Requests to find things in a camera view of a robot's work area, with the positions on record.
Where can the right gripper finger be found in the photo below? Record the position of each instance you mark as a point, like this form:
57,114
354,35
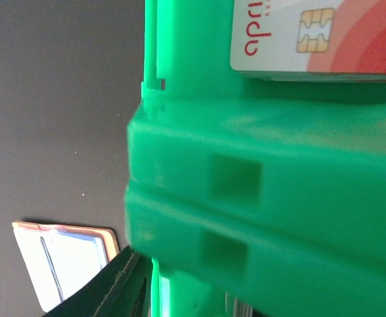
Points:
122,288

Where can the pink card holder wallet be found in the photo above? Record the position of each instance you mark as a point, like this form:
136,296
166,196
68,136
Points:
61,259

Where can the green storage bin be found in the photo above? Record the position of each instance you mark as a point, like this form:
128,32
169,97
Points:
272,191

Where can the red white cards stack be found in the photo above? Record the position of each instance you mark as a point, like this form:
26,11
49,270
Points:
310,40

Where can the black cards stack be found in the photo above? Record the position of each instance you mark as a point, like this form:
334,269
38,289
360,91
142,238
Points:
234,307

